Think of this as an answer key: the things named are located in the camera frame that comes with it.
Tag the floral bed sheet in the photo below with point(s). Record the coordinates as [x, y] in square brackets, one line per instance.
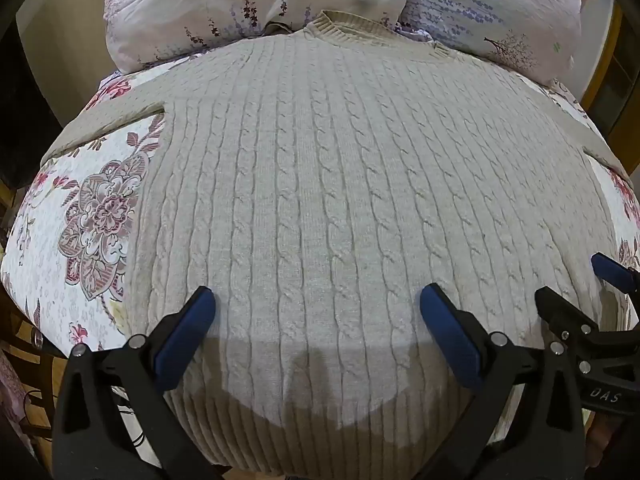
[65, 240]

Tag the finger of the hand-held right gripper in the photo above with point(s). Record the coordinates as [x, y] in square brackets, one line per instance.
[562, 312]
[612, 271]

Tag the pink floral pillow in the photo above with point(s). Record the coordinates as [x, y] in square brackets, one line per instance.
[225, 5]

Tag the wooden bed frame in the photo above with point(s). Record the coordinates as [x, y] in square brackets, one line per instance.
[607, 75]

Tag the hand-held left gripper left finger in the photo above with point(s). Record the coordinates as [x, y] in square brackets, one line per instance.
[186, 332]

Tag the lavender print pillow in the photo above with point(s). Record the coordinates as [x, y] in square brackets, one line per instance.
[500, 10]

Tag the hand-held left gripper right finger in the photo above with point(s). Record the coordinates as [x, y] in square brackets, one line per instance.
[450, 337]

